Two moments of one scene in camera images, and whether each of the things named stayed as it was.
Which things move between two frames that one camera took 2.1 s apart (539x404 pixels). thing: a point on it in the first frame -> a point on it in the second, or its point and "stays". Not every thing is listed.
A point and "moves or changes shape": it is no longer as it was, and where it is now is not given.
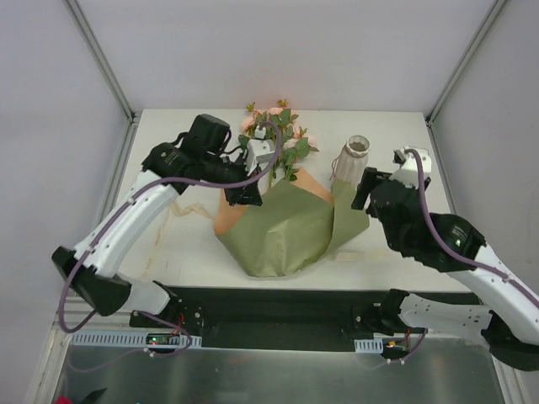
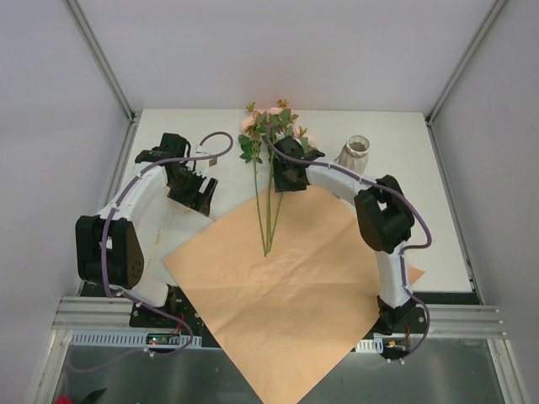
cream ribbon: x=212 y=215 moves or changes shape
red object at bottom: x=63 y=400 stays
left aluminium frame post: x=100 y=60 stays
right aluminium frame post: x=488 y=18 stays
